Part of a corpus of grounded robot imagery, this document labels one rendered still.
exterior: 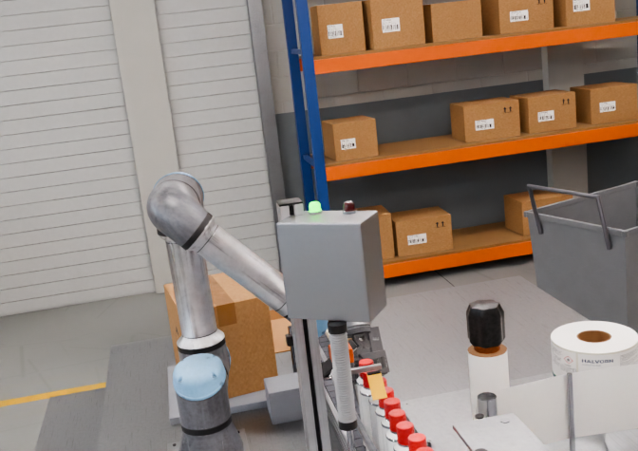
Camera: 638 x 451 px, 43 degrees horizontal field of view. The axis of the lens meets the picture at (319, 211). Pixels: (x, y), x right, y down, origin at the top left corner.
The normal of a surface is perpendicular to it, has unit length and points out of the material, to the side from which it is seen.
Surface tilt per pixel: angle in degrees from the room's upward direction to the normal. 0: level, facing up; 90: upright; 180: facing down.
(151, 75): 90
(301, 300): 90
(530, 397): 90
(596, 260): 94
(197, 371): 8
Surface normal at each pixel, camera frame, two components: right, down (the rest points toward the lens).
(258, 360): 0.33, 0.18
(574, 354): -0.70, 0.23
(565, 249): -0.85, 0.26
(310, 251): -0.40, 0.25
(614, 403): 0.09, 0.21
